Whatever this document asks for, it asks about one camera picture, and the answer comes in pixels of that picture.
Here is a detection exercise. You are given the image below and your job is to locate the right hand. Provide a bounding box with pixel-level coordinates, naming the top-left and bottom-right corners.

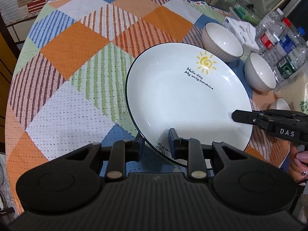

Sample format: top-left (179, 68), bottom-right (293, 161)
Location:
top-left (288, 144), bottom-right (307, 186)

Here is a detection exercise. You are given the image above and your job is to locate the green label water bottle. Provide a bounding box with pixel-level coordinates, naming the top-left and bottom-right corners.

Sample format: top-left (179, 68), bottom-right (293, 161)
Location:
top-left (273, 42), bottom-right (307, 84)

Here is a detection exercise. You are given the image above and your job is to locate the green item tray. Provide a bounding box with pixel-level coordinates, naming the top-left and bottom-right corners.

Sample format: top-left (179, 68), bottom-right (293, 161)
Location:
top-left (233, 0), bottom-right (263, 26)

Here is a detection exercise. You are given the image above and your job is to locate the orange wooden chair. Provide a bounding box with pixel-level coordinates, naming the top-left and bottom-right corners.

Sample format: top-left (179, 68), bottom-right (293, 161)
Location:
top-left (0, 17), bottom-right (20, 153)

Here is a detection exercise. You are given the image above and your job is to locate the white sun print plate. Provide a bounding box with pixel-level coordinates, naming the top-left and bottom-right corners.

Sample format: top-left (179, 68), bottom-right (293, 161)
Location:
top-left (125, 43), bottom-right (253, 160)

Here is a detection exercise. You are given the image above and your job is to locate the white tissue pack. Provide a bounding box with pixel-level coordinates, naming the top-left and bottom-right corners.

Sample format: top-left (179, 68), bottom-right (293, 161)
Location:
top-left (223, 17), bottom-right (259, 52)

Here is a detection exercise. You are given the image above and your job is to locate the red label water bottle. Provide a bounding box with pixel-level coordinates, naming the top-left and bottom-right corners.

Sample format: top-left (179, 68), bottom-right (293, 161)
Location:
top-left (255, 8), bottom-right (285, 54)

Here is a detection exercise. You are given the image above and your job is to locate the blue label water bottle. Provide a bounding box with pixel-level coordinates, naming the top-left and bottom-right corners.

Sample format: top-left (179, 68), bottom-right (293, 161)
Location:
top-left (265, 18), bottom-right (306, 67)

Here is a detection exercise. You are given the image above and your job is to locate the white ribbed bowl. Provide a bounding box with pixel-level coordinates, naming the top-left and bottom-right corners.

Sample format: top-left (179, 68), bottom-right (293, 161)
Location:
top-left (202, 22), bottom-right (244, 63)
top-left (244, 52), bottom-right (276, 92)

